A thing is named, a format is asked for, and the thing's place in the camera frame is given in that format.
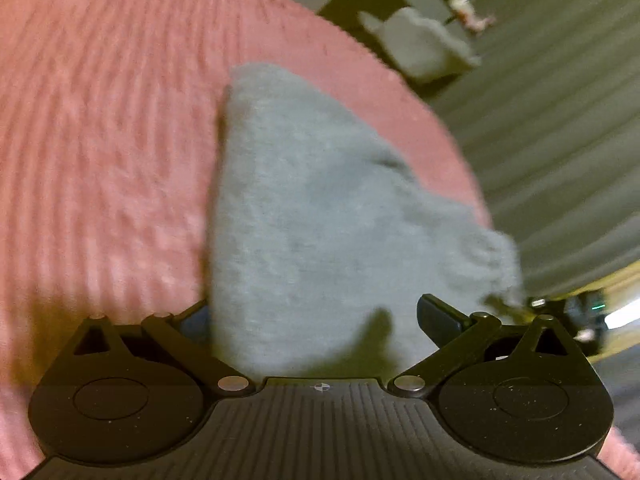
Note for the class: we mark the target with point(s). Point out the grey pants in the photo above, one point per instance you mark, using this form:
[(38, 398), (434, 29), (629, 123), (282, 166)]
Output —
[(310, 220)]

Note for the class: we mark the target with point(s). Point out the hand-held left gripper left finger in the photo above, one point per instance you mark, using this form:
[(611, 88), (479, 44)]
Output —
[(196, 318)]

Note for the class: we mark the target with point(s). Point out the pink ribbed blanket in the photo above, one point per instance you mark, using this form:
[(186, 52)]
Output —
[(105, 135)]

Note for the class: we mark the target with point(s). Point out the pink and white toy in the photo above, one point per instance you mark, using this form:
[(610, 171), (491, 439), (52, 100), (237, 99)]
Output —
[(469, 12)]

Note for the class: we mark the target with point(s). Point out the white plush chair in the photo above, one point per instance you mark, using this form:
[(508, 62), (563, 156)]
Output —
[(422, 45)]

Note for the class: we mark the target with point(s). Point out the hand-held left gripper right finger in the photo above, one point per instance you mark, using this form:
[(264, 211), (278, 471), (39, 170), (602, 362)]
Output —
[(436, 316)]

